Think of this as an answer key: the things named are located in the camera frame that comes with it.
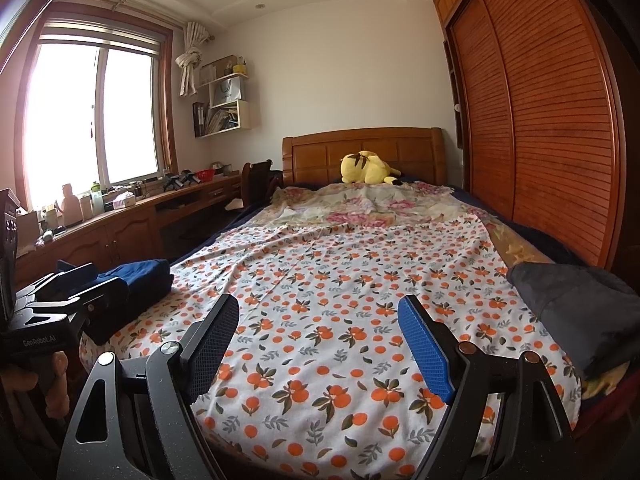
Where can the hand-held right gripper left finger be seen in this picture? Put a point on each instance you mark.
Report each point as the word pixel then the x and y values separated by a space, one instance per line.
pixel 212 350

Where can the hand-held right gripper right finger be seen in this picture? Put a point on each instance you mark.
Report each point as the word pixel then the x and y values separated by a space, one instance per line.
pixel 425 350

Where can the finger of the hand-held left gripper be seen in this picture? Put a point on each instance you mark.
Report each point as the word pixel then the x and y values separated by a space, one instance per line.
pixel 60 280
pixel 90 305

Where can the blue blazer jacket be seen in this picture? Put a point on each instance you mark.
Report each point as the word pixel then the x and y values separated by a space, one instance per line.
pixel 142 280

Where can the black clothes pile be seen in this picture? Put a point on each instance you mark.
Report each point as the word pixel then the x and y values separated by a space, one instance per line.
pixel 125 322

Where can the dark grey clothes pile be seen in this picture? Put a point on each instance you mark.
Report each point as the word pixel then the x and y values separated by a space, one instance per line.
pixel 575 310

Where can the person's left hand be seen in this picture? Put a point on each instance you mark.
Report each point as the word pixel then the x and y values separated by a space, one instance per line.
pixel 57 385

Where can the pink bottle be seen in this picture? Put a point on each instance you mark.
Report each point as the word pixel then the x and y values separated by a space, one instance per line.
pixel 71 207

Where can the long wooden desk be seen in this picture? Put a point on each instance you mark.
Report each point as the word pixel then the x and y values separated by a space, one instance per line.
pixel 125 235

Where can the green cap bottle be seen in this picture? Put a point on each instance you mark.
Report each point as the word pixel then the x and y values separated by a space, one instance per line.
pixel 97 200

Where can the tissue box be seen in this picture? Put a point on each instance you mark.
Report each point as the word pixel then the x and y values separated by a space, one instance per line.
pixel 122 201

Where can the orange print bed sheet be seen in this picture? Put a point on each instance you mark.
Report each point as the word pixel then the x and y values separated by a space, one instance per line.
pixel 325 300

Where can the navy bed sheet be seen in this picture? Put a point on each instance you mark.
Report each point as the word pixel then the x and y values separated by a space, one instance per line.
pixel 220 232

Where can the golden brown blanket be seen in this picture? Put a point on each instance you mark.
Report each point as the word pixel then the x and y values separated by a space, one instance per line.
pixel 520 247

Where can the grey tools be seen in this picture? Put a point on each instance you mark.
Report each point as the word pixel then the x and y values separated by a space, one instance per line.
pixel 179 181

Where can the floral blanket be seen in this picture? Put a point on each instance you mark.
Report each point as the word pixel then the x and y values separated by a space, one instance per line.
pixel 375 205

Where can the window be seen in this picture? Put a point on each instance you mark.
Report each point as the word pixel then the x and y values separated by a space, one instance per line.
pixel 95 120

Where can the red bowl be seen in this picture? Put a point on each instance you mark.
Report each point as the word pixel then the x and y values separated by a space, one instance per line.
pixel 204 175

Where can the wooden chair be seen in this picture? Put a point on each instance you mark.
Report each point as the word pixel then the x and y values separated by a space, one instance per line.
pixel 257 182

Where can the yellow plush toy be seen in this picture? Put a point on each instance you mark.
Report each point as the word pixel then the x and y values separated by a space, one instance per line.
pixel 367 167

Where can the wooden bed headboard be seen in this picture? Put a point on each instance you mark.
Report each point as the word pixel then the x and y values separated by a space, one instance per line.
pixel 310 157

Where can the row of books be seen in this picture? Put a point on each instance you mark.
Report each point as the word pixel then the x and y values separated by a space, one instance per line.
pixel 215 120

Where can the white paper bag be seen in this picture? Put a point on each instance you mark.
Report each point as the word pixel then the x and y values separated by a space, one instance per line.
pixel 225 92

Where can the tied beige curtain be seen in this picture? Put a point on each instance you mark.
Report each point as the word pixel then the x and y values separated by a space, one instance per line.
pixel 190 60

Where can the wooden louvred wardrobe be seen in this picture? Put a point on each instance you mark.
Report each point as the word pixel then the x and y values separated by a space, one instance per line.
pixel 540 110

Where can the white wall shelf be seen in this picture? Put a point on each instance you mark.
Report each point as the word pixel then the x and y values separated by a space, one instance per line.
pixel 245 115

